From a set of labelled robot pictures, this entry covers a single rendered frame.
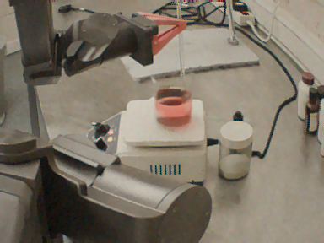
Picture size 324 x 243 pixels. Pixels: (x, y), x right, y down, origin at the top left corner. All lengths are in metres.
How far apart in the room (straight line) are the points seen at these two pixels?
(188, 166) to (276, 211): 0.19
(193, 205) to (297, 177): 0.73
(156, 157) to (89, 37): 0.29
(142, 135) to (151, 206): 0.69
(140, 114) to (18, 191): 0.79
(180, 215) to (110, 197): 0.04
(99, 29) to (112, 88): 0.53
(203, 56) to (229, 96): 0.16
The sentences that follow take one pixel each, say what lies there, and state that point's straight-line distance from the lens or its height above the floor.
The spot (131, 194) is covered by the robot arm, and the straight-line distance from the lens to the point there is 0.39.
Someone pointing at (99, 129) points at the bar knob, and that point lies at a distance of 1.15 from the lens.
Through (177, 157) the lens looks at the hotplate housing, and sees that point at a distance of 1.07.
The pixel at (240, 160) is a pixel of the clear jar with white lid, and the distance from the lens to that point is 1.09.
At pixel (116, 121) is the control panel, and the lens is 1.16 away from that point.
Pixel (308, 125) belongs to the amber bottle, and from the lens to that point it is 1.24.
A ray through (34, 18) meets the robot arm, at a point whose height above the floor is 1.17.
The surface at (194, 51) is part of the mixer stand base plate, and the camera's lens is 1.50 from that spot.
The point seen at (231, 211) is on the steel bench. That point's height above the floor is 0.75.
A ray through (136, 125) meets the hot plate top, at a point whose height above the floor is 0.84.
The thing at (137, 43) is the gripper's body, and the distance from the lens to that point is 0.96.
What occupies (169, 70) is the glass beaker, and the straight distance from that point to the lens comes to 1.09.
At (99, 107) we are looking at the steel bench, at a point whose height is 0.75.
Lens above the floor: 1.42
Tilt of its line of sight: 32 degrees down
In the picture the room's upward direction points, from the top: 2 degrees counter-clockwise
